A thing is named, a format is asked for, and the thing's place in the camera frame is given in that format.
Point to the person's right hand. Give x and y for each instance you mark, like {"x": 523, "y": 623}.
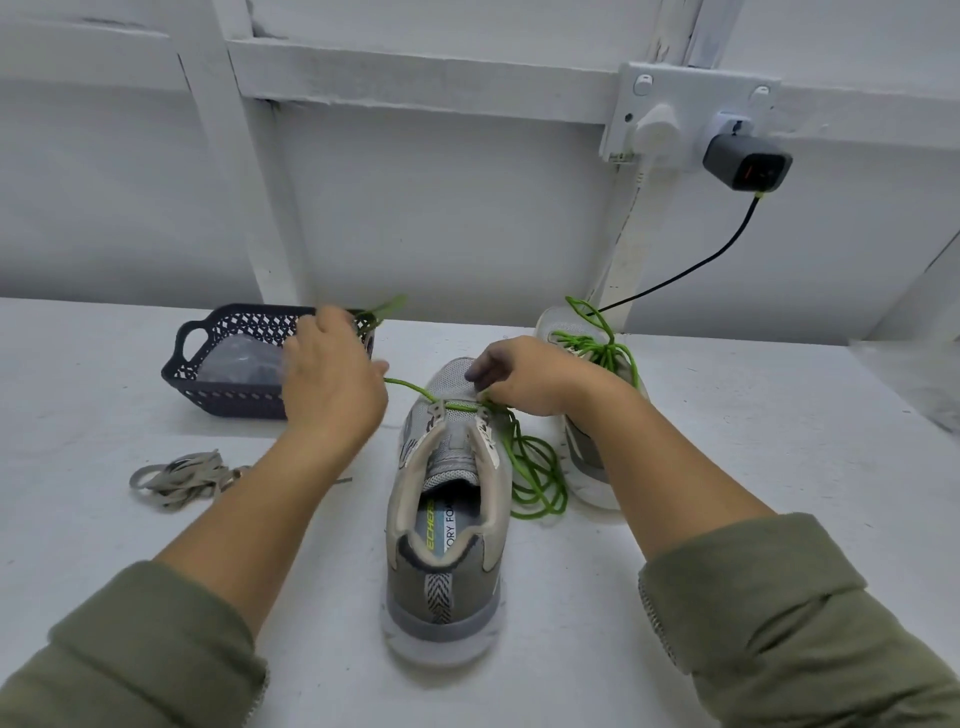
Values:
{"x": 533, "y": 375}

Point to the person's left hand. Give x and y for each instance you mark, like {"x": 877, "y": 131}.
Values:
{"x": 333, "y": 383}

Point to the green shoelace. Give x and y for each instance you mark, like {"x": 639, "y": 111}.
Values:
{"x": 608, "y": 348}
{"x": 533, "y": 465}

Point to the clear plastic bag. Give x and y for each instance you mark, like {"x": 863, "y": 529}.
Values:
{"x": 248, "y": 363}

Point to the gray sneaker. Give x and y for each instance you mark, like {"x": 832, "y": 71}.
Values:
{"x": 443, "y": 593}
{"x": 588, "y": 458}

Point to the beige shoelace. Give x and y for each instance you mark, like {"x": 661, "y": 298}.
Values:
{"x": 180, "y": 479}

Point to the person's left forearm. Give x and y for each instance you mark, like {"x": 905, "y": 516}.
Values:
{"x": 165, "y": 600}

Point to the person's right forearm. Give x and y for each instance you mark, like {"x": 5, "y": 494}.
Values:
{"x": 750, "y": 585}

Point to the dark plastic lattice basket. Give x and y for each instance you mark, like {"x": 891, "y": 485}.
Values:
{"x": 203, "y": 393}

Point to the white plug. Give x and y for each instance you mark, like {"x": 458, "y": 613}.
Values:
{"x": 657, "y": 132}

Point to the gray charger adapter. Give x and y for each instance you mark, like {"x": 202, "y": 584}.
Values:
{"x": 747, "y": 159}

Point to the white wall socket plate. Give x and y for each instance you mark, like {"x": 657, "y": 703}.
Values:
{"x": 693, "y": 87}

